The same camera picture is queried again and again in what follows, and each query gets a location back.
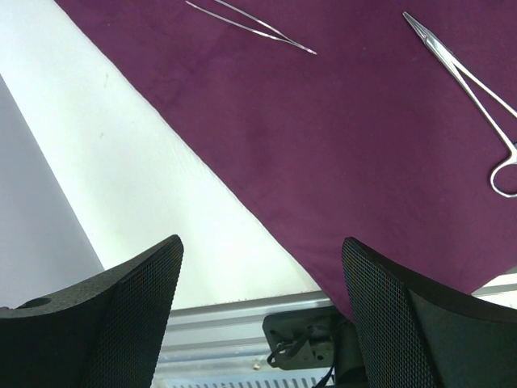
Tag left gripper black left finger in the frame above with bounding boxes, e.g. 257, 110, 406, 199
1, 235, 183, 387

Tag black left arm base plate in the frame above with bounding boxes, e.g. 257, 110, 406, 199
263, 306, 363, 373

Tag steel forceps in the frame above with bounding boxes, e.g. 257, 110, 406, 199
402, 11, 517, 199

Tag purple cloth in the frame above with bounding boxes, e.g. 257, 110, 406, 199
61, 1, 516, 314

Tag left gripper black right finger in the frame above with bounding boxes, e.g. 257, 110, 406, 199
342, 238, 516, 387

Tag aluminium front rail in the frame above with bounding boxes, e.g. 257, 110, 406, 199
155, 272, 517, 375

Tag steel tweezers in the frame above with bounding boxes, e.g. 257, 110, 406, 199
185, 0, 317, 56

